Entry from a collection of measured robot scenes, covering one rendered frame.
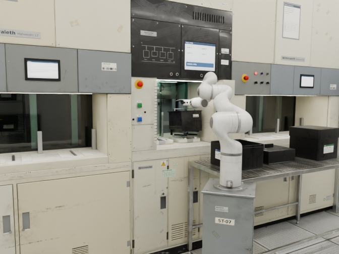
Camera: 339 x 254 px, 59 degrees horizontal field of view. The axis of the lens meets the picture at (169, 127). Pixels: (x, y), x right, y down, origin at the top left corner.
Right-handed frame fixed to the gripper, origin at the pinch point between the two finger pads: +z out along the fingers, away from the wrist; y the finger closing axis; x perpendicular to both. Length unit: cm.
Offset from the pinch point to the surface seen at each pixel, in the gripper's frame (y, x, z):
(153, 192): -43, -67, -30
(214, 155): -4, -38, -52
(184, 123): -7.0, -17.3, -12.1
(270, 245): 56, -121, -53
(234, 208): -33, -54, -111
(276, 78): 79, 22, -30
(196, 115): 5.7, -10.8, -10.7
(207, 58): 3.0, 35.0, -30.0
